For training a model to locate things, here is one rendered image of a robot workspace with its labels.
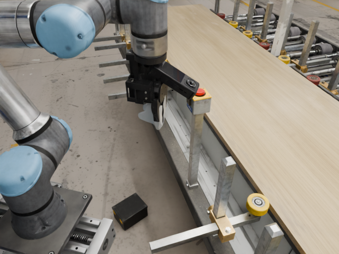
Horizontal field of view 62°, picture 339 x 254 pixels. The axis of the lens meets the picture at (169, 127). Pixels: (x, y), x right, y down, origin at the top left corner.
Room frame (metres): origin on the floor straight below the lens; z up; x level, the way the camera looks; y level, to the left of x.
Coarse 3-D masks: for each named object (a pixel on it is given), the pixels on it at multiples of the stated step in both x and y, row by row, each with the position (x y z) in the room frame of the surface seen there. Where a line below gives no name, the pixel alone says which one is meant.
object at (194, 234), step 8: (240, 216) 0.62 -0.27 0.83; (248, 216) 0.62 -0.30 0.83; (256, 216) 0.62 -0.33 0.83; (208, 224) 0.59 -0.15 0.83; (232, 224) 0.59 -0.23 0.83; (240, 224) 0.60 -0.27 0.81; (184, 232) 0.55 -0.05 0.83; (192, 232) 0.55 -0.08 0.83; (200, 232) 0.55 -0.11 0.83; (208, 232) 0.56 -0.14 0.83; (216, 232) 0.57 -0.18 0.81; (160, 240) 0.52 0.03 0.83; (168, 240) 0.52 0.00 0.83; (176, 240) 0.52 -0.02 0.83; (184, 240) 0.53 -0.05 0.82; (192, 240) 0.54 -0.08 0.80; (152, 248) 0.49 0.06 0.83; (160, 248) 0.50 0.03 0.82; (168, 248) 0.51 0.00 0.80
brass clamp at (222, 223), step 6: (210, 210) 0.64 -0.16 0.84; (210, 216) 0.63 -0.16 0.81; (216, 222) 0.59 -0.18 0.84; (222, 222) 0.59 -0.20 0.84; (228, 222) 0.59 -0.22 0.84; (222, 228) 0.56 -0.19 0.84; (222, 234) 0.54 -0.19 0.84; (228, 234) 0.54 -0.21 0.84; (234, 234) 0.55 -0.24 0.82; (222, 240) 0.54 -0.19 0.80; (228, 240) 0.54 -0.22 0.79
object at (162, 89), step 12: (132, 48) 0.60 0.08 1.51; (132, 60) 0.57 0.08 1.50; (144, 60) 0.54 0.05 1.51; (156, 60) 0.54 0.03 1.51; (132, 72) 0.58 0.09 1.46; (144, 72) 0.56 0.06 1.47; (132, 84) 0.55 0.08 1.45; (144, 84) 0.54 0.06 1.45; (156, 84) 0.54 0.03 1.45; (132, 96) 0.56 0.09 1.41; (144, 96) 0.55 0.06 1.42
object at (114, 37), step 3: (105, 36) 2.46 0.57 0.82; (108, 36) 2.46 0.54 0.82; (111, 36) 2.46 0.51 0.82; (114, 36) 2.46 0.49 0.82; (117, 36) 2.46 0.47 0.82; (120, 36) 2.47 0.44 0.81; (96, 39) 2.40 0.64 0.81; (99, 39) 2.41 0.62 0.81; (102, 39) 2.42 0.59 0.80; (105, 39) 2.43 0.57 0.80; (108, 39) 2.44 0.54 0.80; (111, 39) 2.44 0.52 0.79; (114, 39) 2.45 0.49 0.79; (117, 39) 2.46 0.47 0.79
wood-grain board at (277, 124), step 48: (192, 48) 2.00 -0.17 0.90; (240, 48) 2.00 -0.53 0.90; (240, 96) 1.35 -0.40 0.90; (288, 96) 1.35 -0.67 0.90; (240, 144) 0.95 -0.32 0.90; (288, 144) 0.95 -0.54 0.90; (336, 144) 0.95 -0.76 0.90; (288, 192) 0.68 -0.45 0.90; (336, 192) 0.68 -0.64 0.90; (336, 240) 0.48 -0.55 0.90
